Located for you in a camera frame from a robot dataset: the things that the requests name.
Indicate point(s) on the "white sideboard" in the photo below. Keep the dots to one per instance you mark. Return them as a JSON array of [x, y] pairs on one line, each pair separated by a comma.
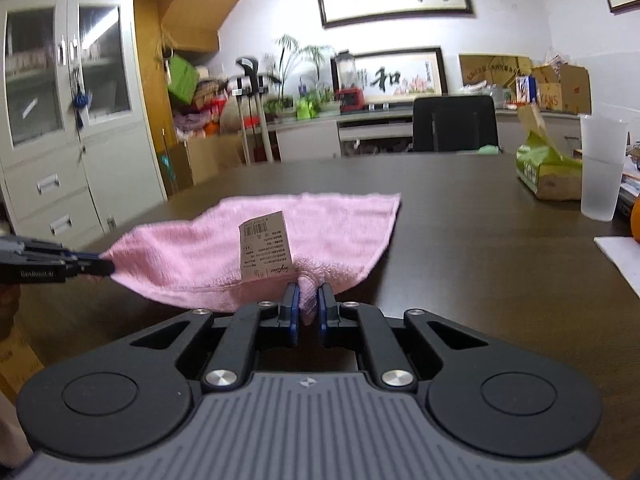
[[305, 140]]

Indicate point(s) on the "heap of white plastic bags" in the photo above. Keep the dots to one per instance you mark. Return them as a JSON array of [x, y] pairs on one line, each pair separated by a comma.
[[482, 91]]

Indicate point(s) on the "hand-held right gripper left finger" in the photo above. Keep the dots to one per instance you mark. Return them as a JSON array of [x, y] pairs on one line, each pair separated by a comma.
[[292, 310]]

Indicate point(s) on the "black office chair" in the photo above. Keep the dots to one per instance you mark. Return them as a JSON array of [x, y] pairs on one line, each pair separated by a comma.
[[452, 125]]

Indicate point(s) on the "framed lotus calligraphy picture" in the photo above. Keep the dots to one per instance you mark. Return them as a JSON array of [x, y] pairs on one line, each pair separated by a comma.
[[395, 77]]

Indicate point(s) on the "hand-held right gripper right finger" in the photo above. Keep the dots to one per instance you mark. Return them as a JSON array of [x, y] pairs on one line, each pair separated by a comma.
[[325, 310]]

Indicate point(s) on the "open cardboard box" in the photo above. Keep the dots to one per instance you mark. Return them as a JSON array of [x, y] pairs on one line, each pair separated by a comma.
[[572, 90]]

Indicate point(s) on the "large cardboard box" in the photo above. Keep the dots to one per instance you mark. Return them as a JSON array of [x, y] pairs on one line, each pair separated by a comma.
[[210, 157]]

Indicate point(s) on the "green tissue pack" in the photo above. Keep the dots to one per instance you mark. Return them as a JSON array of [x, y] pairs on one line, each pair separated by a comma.
[[547, 170]]

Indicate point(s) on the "orange fruit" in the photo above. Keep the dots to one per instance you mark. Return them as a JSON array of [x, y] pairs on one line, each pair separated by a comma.
[[636, 220]]

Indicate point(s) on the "blender with red base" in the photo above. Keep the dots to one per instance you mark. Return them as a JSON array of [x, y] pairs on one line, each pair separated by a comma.
[[350, 97]]

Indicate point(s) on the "pile of colourful bags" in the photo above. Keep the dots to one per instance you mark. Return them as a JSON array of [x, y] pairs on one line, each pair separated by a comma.
[[200, 110]]

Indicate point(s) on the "translucent plastic cup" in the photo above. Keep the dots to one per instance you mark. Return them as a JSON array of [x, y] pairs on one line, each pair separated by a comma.
[[602, 180]]

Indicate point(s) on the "small blue white box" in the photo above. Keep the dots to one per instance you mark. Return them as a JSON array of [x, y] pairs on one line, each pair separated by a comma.
[[526, 90]]

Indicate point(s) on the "white paper sheet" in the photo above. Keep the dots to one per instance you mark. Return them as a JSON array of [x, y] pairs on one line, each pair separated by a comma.
[[622, 260]]

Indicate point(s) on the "tall leafy potted plant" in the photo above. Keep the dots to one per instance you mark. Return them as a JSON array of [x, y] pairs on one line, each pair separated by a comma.
[[300, 55]]

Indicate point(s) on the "brown wooden wall cabinet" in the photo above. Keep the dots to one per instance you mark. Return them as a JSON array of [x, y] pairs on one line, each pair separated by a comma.
[[200, 15]]

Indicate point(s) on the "green paper bag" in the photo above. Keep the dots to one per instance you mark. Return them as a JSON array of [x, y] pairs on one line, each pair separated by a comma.
[[182, 77]]

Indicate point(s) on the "small lime green bag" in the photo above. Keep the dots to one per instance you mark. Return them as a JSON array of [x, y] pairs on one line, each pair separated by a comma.
[[307, 110]]

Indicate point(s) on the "grey metal cabinet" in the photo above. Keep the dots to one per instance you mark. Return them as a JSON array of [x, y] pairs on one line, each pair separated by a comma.
[[115, 170]]

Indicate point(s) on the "mint green cushion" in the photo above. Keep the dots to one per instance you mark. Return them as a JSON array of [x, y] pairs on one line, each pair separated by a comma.
[[490, 149]]

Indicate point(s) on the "potted green plant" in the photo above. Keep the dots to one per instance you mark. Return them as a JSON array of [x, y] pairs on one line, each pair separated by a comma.
[[330, 105], [277, 107]]

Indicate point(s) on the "pink towel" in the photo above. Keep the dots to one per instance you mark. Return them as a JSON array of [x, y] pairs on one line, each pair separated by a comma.
[[190, 250]]

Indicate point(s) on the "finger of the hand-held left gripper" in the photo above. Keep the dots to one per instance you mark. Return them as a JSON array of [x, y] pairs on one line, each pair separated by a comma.
[[92, 270], [50, 252]]

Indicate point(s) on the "printed brown cardboard sheet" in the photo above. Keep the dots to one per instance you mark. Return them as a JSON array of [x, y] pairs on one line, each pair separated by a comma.
[[495, 67]]

